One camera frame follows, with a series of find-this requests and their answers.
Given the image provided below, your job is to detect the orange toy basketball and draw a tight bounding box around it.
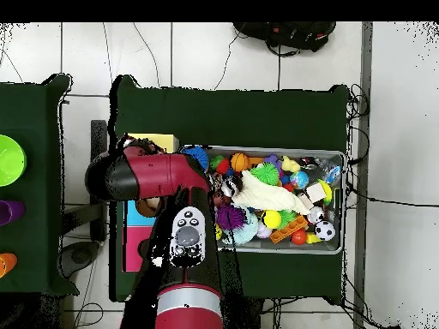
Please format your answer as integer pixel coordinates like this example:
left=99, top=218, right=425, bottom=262
left=230, top=152, right=250, bottom=172

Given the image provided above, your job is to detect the cream knitted cloth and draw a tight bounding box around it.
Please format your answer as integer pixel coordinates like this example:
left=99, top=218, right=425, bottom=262
left=231, top=170, right=311, bottom=216

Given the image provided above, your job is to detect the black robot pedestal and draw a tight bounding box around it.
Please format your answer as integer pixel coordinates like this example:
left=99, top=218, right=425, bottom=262
left=222, top=296, right=263, bottom=329

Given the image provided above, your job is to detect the black and white soccer ball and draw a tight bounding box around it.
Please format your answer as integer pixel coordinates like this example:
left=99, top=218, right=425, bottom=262
left=314, top=220, right=336, bottom=242

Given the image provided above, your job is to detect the purple spiky ball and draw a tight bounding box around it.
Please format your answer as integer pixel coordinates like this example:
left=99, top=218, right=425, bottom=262
left=215, top=204, right=247, bottom=231

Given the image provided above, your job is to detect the orange cup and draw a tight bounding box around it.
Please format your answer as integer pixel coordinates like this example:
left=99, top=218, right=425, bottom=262
left=0, top=252, right=18, bottom=278

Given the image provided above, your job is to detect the plain yellow ball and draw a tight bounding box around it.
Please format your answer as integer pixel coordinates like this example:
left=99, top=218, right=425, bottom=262
left=261, top=209, right=282, bottom=230

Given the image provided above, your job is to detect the grey floor cable cover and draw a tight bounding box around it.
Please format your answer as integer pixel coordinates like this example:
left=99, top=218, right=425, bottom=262
left=352, top=21, right=374, bottom=329

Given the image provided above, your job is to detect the dark green table cloth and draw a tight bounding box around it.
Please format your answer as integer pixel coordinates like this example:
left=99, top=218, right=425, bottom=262
left=0, top=74, right=80, bottom=296
left=108, top=75, right=351, bottom=304

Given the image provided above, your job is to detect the black cable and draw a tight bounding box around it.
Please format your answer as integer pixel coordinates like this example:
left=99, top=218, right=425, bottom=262
left=345, top=83, right=371, bottom=165

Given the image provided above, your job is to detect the green stringy puffer ball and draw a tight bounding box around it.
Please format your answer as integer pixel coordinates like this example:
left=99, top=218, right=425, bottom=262
left=250, top=162, right=280, bottom=186

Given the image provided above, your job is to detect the pale wooden cube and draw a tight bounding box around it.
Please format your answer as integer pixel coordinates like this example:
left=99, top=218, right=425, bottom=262
left=304, top=182, right=328, bottom=203

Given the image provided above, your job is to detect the wooden box with three holes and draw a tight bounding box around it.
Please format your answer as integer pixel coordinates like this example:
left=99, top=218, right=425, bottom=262
left=122, top=132, right=180, bottom=272

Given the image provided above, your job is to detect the black backpack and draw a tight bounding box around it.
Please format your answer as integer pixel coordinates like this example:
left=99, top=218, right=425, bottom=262
left=232, top=21, right=337, bottom=56

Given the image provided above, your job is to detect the lime green bowl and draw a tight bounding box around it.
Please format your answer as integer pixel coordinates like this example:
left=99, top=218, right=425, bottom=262
left=0, top=134, right=27, bottom=188

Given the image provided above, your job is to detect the purple cup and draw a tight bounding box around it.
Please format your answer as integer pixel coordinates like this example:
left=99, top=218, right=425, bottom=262
left=0, top=200, right=26, bottom=226

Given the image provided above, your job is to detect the globe print ball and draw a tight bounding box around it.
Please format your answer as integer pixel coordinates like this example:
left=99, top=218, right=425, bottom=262
left=289, top=170, right=310, bottom=189

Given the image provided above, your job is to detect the silver mesh bin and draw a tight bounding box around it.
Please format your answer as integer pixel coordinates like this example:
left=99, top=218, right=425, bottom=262
left=177, top=145, right=346, bottom=255

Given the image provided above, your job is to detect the blue puffer toy with eyes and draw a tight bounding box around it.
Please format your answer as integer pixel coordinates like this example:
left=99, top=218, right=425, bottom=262
left=180, top=145, right=210, bottom=172

